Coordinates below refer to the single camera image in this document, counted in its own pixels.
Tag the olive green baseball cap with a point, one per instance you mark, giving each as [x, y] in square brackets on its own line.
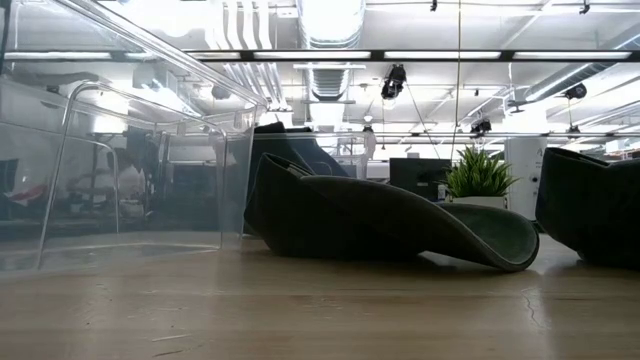
[350, 220]
[590, 210]

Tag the black computer monitor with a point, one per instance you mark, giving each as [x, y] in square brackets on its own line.
[417, 177]

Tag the black overhead light bar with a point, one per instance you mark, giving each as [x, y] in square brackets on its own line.
[377, 55]

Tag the small green potted plant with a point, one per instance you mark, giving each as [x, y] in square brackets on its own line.
[477, 172]

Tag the black ceiling spotlight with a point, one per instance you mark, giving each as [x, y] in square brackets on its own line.
[576, 91]
[481, 126]

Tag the person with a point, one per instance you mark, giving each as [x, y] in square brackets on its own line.
[131, 182]

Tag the white round pillar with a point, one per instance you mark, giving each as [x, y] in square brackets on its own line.
[525, 170]

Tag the black overhead camera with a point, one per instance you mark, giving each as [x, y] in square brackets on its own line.
[394, 82]

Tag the silver ceiling air duct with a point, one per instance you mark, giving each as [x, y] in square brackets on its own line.
[330, 25]

